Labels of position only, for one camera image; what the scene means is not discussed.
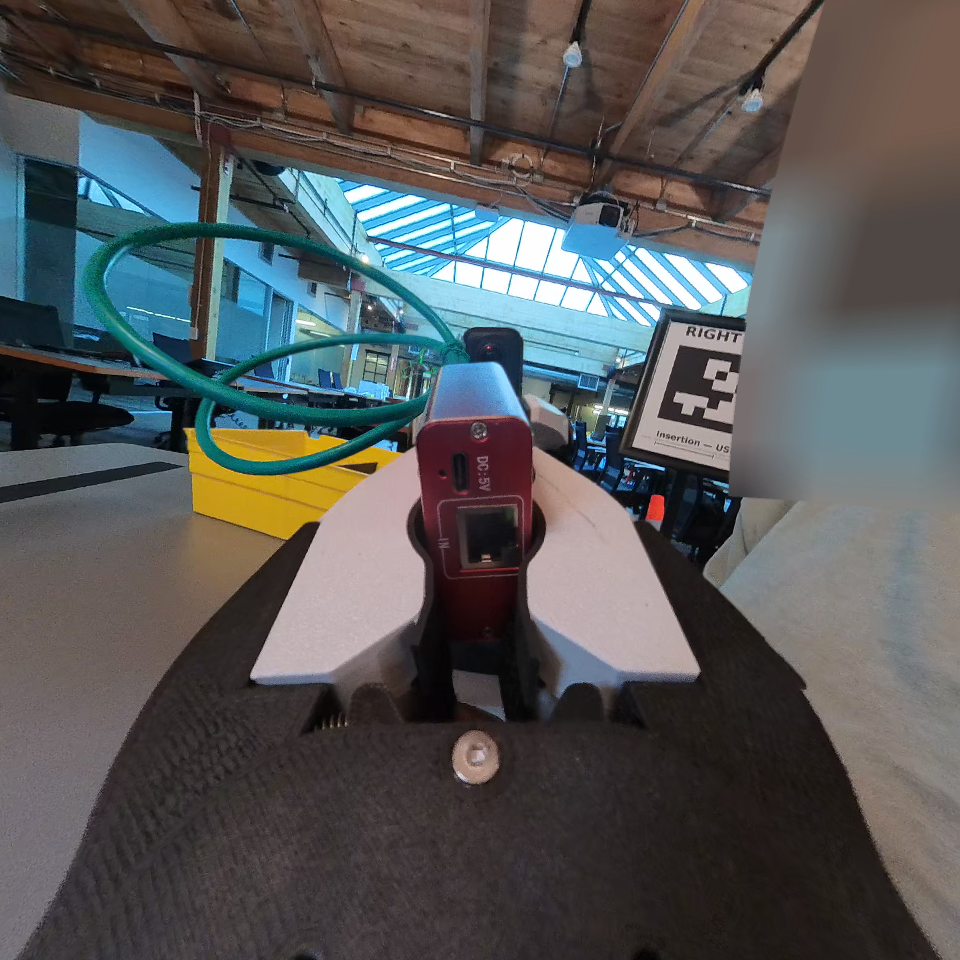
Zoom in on black framed tag sign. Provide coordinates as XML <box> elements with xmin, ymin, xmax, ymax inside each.
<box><xmin>619</xmin><ymin>306</ymin><xmax>749</xmax><ymax>541</ymax></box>

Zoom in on person's pale grey sweatshirt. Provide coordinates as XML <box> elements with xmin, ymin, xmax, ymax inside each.
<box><xmin>703</xmin><ymin>495</ymin><xmax>960</xmax><ymax>960</ymax></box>

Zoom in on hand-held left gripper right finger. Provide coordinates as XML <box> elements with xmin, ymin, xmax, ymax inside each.
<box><xmin>523</xmin><ymin>444</ymin><xmax>704</xmax><ymax>715</ymax></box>

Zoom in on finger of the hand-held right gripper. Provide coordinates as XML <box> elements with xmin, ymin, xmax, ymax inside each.
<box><xmin>522</xmin><ymin>393</ymin><xmax>574</xmax><ymax>455</ymax></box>

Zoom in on yellow plastic bin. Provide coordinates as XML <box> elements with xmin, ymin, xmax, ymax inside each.
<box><xmin>183</xmin><ymin>426</ymin><xmax>404</xmax><ymax>543</ymax></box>

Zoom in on green cable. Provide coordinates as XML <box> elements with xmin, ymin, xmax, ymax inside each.
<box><xmin>81</xmin><ymin>222</ymin><xmax>465</xmax><ymax>477</ymax></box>

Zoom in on wooden office desks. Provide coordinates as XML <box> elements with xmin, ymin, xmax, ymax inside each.
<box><xmin>0</xmin><ymin>294</ymin><xmax>425</xmax><ymax>455</ymax></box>

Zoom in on red metal adapter box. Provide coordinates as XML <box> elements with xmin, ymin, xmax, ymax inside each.
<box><xmin>414</xmin><ymin>362</ymin><xmax>536</xmax><ymax>646</ymax></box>

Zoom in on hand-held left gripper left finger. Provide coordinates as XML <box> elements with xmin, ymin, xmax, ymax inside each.
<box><xmin>249</xmin><ymin>448</ymin><xmax>430</xmax><ymax>704</ymax></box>

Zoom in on wooden post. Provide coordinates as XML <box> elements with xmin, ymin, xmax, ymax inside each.
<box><xmin>187</xmin><ymin>126</ymin><xmax>232</xmax><ymax>363</ymax></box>

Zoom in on row of black office chairs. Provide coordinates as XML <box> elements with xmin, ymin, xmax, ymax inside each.
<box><xmin>566</xmin><ymin>416</ymin><xmax>725</xmax><ymax>560</ymax></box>

